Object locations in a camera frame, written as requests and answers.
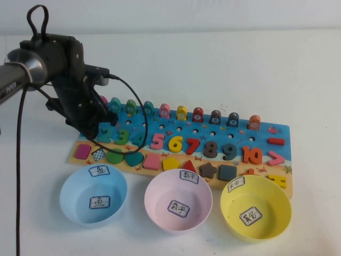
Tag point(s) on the orange fish peg ten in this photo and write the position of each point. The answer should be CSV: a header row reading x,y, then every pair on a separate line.
x,y
255,122

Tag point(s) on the wooden sea-print puzzle board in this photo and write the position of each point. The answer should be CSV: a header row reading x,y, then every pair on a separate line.
x,y
186,128

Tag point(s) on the red wooden number seven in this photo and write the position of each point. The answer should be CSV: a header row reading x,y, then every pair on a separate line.
x,y
194,146

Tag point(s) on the brown wooden number eight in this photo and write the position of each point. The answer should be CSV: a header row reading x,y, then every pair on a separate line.
x,y
211,150

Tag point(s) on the red wooden minus sign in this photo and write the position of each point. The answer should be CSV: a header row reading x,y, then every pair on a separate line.
x,y
276,141

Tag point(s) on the dark grey fish peg nine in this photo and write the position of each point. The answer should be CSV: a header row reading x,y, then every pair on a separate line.
x,y
233,120

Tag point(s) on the magenta fish peg one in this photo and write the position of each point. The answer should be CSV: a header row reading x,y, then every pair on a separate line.
x,y
104,100

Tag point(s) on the yellow wooden number six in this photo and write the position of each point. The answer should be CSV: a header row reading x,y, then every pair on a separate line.
x,y
172,144

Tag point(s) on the green fish peg three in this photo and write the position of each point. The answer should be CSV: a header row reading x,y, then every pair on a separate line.
x,y
131,107

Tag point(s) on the yellow wooden pentagon piece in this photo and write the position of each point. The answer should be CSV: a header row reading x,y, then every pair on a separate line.
x,y
171,164

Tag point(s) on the dark grey wooden number nine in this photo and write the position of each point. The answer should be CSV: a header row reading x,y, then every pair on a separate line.
x,y
233,152

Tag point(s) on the green wooden circle piece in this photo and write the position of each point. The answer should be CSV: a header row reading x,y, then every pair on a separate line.
x,y
115,158

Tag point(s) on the yellow fish peg six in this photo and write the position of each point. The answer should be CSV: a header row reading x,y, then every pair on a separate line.
x,y
181,113

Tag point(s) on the pink plastic bowl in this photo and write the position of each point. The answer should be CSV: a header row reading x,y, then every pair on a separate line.
x,y
160,202

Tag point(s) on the dark teal wooden number four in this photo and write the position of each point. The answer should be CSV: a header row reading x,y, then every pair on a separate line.
x,y
139,140

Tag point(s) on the pink fish peg five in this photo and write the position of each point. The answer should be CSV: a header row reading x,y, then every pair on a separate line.
x,y
165,111

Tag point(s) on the yellow plastic bowl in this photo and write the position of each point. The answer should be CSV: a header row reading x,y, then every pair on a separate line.
x,y
277,202

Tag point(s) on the light blue plastic bowl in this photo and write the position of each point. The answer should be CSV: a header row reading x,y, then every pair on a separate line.
x,y
77,192

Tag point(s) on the brown fish peg eight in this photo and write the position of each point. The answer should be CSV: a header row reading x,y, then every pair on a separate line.
x,y
215,118

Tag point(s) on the pink wooden greater-than sign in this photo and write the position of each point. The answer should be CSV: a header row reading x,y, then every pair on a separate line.
x,y
280,158

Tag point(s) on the red fish peg seven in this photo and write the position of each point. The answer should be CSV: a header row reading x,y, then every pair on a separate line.
x,y
198,115

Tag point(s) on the pink wooden trapezoid piece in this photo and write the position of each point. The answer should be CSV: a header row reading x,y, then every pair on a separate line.
x,y
152,161

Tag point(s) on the brown wooden star piece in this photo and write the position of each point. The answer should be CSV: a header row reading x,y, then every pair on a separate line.
x,y
208,170

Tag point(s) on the yellow wooden equals sign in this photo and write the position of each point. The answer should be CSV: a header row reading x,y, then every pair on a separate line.
x,y
278,178

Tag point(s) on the orange wooden plus sign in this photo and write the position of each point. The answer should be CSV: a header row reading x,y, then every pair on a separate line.
x,y
250,172

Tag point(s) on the dark teal fish peg four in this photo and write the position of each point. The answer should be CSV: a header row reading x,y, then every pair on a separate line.
x,y
148,108

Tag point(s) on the red wooden triangle piece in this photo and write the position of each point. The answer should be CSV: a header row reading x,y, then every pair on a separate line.
x,y
189,166

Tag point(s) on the dark grey wooden square piece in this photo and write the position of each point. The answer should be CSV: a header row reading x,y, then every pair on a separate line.
x,y
227,172

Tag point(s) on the magenta wooden rectangle piece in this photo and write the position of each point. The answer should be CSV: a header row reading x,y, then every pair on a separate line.
x,y
82,151

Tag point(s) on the teal-green wooden number two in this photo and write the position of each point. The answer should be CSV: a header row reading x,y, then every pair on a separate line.
x,y
106,139

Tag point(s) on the teal-green fish peg two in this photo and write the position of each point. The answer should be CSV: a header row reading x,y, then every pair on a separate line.
x,y
115,105

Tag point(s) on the orange wooden number ten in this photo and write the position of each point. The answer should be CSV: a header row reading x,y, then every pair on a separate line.
x,y
246,155

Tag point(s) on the green wooden number three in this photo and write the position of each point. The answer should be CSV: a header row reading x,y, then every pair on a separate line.
x,y
123,137

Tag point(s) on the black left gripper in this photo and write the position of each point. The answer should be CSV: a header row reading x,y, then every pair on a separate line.
x,y
74,101

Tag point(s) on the dark teal wooden heart piece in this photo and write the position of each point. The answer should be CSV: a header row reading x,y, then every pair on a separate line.
x,y
134,160

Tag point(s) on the pink wooden number five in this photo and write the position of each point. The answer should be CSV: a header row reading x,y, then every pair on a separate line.
x,y
157,141

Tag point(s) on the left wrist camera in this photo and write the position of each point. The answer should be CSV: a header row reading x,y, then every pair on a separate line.
x,y
97,71

